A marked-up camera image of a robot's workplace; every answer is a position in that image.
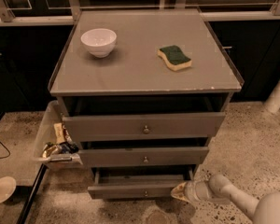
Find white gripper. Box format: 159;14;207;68
171;181;223;203

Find grey bottom drawer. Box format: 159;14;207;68
88;165;193;200

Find grey drawer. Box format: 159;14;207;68
79;147;209;167
88;165;193;200
63;112;225;142

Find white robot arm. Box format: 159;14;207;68
171;80;280;224

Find grey middle drawer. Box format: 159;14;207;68
79;147;209;167

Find grey top drawer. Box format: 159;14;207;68
63;112;225;142

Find grey drawer cabinet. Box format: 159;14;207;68
48;8;245;173

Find snack packets in bin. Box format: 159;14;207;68
41;123;78;158

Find yellow green sponge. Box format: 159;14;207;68
158;45;192;71

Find black floor strip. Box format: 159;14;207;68
16;164;47;224

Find white ceramic bowl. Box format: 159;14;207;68
80;28;117;58

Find white plate on floor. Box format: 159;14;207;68
0;176;17;203

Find black cable on floor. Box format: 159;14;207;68
0;130;11;160

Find metal railing frame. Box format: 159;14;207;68
0;0;280;28

